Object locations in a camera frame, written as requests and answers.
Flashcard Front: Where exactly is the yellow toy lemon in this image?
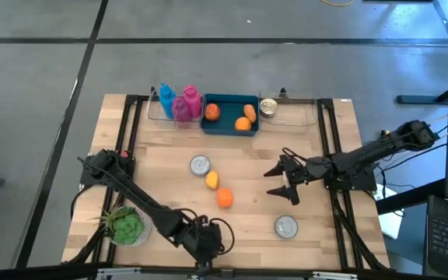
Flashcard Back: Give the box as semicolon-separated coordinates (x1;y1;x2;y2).
205;170;220;191

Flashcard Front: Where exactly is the tin can with blue label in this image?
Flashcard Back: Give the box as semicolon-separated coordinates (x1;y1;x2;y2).
273;215;299;240
259;97;279;118
189;154;212;177

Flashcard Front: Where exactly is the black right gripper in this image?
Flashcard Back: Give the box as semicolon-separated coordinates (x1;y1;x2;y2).
263;154;328;207

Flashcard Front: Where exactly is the orange soft cube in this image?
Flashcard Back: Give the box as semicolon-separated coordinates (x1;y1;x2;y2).
216;187;234;209

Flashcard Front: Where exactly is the blue squeeze bottle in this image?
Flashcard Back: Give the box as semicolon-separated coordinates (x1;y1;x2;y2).
158;82;177;120

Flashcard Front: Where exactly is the reddish orange toy fruit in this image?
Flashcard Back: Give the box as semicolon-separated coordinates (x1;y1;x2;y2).
204;103;222;122

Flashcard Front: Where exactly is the black metal rig frame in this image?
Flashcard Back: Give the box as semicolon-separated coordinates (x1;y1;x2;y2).
62;87;390;280

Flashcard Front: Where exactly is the black table foot bar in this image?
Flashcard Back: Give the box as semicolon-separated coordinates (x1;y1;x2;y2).
375;177;448;215
397;72;448;105

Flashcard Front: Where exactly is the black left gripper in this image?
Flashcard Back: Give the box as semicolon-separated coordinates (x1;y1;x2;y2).
176;216;226;263

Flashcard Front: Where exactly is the magenta squeeze bottle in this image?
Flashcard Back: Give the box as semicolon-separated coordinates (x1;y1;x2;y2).
171;96;192;129

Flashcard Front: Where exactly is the potted green succulent plant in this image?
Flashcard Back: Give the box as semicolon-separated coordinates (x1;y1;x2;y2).
91;204;154;247

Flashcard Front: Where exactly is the orange oblong toy vegetable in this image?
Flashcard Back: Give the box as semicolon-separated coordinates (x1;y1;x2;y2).
243;103;257;124

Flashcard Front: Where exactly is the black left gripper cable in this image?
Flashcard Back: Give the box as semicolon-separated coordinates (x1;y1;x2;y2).
177;208;236;256

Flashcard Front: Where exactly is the teal plastic bin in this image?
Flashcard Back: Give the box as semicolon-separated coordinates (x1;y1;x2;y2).
200;93;260;137

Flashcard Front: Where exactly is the yellow floor cable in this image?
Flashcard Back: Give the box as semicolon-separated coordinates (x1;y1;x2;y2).
320;0;354;8

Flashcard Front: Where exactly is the tan cable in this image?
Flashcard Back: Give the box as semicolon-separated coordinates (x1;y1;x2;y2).
425;114;448;128

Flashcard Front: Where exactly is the round orange toy fruit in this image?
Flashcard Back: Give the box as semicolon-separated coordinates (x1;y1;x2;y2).
234;116;253;132

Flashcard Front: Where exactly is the bright pink squeeze bottle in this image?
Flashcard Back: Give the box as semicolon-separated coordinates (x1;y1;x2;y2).
182;84;203;120

